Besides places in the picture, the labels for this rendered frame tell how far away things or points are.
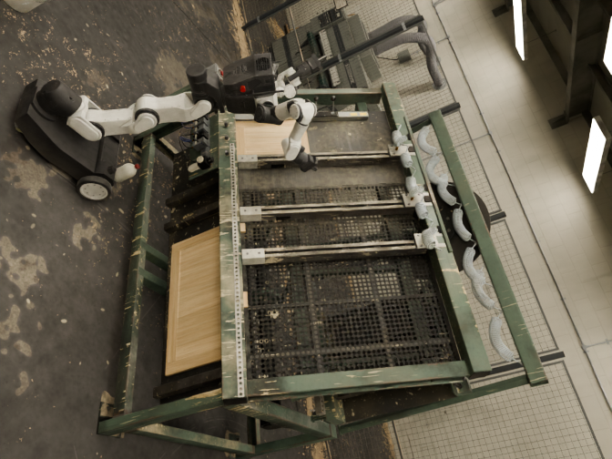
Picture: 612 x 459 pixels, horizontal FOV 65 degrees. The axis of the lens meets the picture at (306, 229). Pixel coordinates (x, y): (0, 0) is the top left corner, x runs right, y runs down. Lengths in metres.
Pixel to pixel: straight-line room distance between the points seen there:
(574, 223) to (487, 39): 3.67
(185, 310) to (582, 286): 5.86
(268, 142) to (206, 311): 1.20
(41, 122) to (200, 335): 1.49
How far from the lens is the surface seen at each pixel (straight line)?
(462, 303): 2.71
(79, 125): 3.12
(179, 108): 2.97
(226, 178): 3.05
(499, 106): 8.82
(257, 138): 3.33
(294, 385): 2.40
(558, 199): 8.03
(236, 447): 3.60
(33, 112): 3.10
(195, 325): 2.96
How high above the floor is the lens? 2.11
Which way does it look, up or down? 18 degrees down
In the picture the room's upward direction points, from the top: 69 degrees clockwise
